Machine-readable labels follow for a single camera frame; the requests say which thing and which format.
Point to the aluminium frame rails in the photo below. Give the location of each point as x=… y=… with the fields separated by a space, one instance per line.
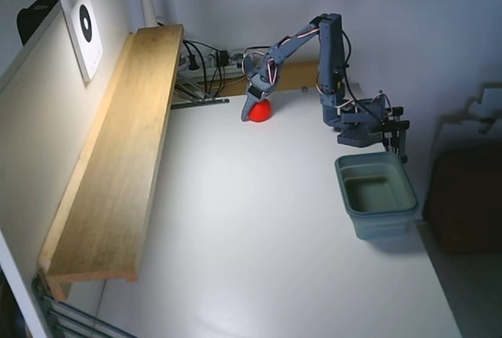
x=70 y=314

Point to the metal shelf support rails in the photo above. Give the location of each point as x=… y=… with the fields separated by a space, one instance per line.
x=188 y=89

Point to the black table clamp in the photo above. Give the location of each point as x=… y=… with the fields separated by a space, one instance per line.
x=398 y=134

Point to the grey metal table bracket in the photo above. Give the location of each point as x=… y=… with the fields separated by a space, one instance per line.
x=204 y=102

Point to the grey plastic container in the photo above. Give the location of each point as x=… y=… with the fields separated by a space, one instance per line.
x=376 y=228

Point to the white desk side panel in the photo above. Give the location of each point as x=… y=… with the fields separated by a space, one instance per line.
x=39 y=126

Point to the dark brown furniture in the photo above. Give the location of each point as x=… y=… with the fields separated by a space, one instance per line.
x=470 y=204

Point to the white box with black circle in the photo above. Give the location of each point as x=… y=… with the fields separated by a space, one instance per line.
x=92 y=55

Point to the wooden back board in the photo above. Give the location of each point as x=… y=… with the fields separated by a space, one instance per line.
x=294 y=77

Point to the blue-grey gripper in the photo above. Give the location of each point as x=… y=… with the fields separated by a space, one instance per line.
x=255 y=93

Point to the red ball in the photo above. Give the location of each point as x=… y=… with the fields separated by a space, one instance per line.
x=262 y=112

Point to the long wooden shelf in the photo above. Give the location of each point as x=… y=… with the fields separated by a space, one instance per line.
x=117 y=157

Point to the blue-grey robot arm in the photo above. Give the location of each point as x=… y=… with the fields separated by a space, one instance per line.
x=331 y=59

